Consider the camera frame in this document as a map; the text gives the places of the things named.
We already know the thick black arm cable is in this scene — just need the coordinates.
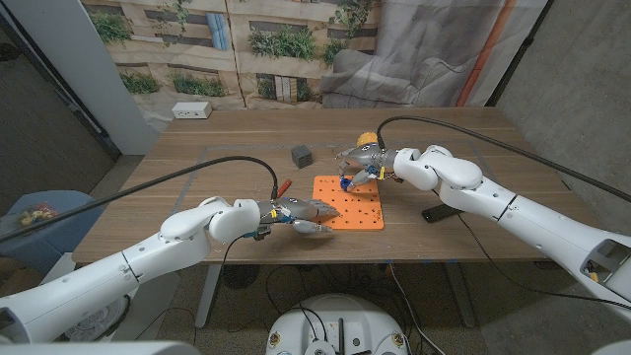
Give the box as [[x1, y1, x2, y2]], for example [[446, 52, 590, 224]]
[[377, 115, 631, 203], [0, 155, 280, 244]]

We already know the white power strip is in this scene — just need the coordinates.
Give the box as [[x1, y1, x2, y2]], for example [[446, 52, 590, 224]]
[[171, 101, 213, 120]]

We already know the grey floor cable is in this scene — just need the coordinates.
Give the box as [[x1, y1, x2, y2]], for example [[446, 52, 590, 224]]
[[387, 263, 435, 355]]

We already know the bag of colourful toys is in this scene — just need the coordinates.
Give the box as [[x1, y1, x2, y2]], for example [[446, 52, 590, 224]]
[[14, 201, 58, 229]]

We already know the black phone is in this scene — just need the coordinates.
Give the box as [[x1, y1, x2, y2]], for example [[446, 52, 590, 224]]
[[421, 203, 464, 224]]

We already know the blue-grey stool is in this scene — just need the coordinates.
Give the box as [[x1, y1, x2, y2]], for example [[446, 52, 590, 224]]
[[0, 189, 103, 272]]

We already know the thin black left wrist cable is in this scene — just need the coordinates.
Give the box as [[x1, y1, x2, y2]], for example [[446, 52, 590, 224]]
[[216, 236, 247, 317]]

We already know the white table leg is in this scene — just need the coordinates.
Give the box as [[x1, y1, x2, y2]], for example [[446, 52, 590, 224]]
[[194, 263, 223, 329], [446, 260, 477, 329]]

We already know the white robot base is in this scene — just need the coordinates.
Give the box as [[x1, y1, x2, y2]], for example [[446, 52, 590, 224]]
[[265, 294, 409, 355]]

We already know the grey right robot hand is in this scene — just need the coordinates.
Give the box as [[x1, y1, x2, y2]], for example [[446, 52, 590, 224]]
[[335, 142, 399, 193]]

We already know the printed fabric backdrop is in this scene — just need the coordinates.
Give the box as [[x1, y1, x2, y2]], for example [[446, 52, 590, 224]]
[[81, 0, 549, 132]]

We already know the black round fan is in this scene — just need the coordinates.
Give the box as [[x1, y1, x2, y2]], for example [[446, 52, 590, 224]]
[[220, 264, 261, 290]]

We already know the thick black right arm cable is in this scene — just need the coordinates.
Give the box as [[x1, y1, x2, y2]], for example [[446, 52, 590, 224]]
[[377, 115, 631, 203]]

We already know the dark grey block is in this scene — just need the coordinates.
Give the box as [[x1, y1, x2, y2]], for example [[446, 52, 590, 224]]
[[290, 143, 314, 170]]

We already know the orange pegboard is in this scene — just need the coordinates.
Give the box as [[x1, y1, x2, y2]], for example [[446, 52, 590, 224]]
[[313, 175, 386, 232]]

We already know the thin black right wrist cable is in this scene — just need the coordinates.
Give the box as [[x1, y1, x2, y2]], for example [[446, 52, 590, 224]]
[[456, 212, 631, 311]]

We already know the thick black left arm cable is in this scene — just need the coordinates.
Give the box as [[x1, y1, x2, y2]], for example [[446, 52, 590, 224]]
[[0, 155, 280, 244]]

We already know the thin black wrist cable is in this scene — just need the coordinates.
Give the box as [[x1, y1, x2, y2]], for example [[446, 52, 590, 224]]
[[216, 236, 247, 317], [456, 212, 631, 311]]

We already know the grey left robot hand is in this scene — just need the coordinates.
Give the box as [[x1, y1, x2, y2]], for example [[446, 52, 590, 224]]
[[255, 195, 342, 242]]

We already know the white robot torso shell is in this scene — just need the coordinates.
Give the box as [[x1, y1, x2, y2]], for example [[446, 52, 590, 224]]
[[0, 340, 201, 355]]

